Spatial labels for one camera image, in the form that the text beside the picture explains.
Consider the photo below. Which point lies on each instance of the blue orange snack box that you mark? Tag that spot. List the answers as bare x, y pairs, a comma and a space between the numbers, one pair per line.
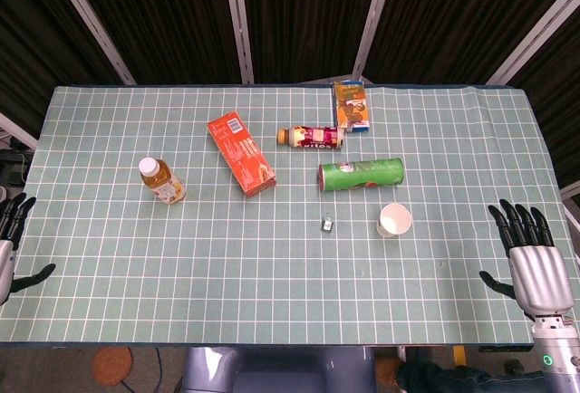
351, 108

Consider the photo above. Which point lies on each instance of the small silver padlock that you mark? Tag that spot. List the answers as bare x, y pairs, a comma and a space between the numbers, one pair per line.
326, 224

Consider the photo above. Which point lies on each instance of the green chips can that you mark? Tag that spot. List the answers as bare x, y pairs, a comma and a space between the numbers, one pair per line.
362, 175

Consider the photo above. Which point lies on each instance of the blue-grey robot torso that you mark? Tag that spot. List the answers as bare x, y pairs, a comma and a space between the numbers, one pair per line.
281, 370

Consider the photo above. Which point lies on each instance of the green grid tablecloth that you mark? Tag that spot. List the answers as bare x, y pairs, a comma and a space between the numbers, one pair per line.
226, 275

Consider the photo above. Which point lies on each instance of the yellow tea bottle white cap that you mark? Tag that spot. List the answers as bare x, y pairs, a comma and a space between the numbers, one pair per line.
163, 182

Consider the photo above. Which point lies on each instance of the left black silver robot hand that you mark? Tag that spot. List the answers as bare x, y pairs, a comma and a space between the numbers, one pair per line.
8, 225

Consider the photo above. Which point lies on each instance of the white paper cup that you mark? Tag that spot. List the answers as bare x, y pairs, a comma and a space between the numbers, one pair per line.
395, 221

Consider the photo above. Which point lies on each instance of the Costa coffee bottle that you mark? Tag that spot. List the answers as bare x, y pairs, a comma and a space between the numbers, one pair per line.
312, 137

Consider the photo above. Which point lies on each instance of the round brown cork pad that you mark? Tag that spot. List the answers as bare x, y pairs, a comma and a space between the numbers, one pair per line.
112, 365

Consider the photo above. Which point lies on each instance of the orange carton box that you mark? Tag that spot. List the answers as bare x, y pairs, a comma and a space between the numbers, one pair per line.
240, 153

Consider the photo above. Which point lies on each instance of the white partition frame post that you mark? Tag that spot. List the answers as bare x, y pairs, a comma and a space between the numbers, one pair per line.
239, 22
90, 22
374, 22
534, 35

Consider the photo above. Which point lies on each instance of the dark blue cloth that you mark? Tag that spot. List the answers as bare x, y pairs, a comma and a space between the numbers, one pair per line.
453, 379

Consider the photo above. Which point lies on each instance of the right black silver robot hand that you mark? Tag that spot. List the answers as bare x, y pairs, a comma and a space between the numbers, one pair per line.
539, 275

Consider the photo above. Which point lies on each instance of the dark pleated curtain panel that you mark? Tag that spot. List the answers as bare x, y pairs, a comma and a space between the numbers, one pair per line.
31, 40
457, 12
557, 103
308, 12
154, 17

